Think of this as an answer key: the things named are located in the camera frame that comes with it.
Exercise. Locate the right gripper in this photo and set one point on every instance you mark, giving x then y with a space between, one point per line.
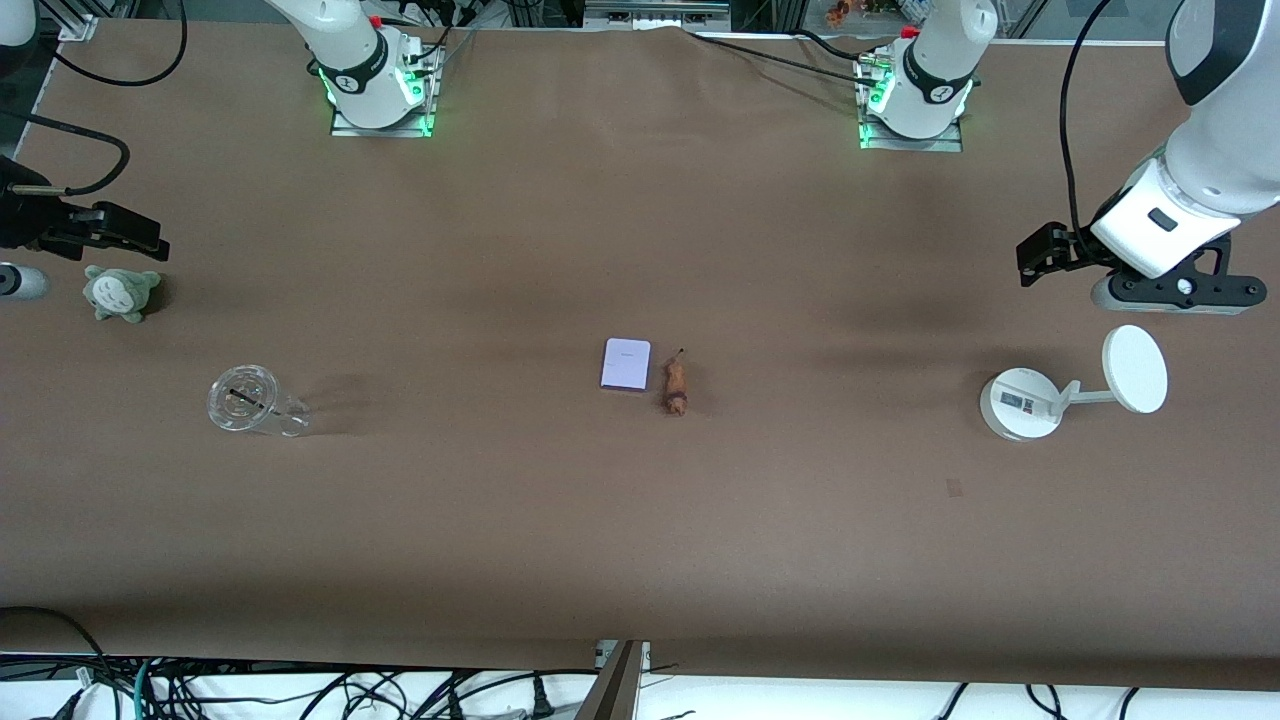
28 221

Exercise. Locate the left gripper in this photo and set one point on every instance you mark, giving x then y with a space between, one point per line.
1078 246

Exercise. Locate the brown lion statue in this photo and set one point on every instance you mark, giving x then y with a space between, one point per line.
676 385

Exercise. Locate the lilac phone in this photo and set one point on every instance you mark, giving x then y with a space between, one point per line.
627 364

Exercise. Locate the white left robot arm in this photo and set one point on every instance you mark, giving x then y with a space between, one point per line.
1215 150

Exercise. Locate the grey-green totoro plush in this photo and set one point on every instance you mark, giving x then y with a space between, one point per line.
120 293

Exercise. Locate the white round-disc stand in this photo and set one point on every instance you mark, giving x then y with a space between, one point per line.
1135 370

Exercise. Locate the clear plastic cup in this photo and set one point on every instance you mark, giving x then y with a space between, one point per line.
240 398

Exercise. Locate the small orange toy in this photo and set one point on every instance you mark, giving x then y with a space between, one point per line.
838 12

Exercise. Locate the brown table cover sheet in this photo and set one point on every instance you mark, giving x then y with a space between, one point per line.
640 550

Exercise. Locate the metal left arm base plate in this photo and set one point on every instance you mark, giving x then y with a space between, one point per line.
910 146

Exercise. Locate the aluminium frame profile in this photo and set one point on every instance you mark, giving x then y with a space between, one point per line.
78 22

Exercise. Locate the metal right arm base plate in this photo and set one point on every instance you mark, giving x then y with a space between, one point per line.
380 131

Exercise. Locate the metal rail bracket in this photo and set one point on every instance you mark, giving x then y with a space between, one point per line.
655 14

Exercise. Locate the metal frame post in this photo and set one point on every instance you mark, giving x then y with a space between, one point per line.
612 695

